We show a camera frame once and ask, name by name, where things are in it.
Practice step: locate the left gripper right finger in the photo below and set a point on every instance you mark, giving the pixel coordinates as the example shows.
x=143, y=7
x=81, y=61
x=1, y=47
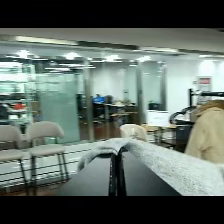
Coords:
x=121, y=176

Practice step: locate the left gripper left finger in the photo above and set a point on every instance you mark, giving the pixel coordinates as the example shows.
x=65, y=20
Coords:
x=113, y=176

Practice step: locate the grey garment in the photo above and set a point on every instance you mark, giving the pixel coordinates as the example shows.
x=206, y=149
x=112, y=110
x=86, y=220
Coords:
x=173, y=166

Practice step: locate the beige jacket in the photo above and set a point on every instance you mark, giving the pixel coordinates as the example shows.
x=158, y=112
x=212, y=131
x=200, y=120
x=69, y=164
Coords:
x=206, y=136

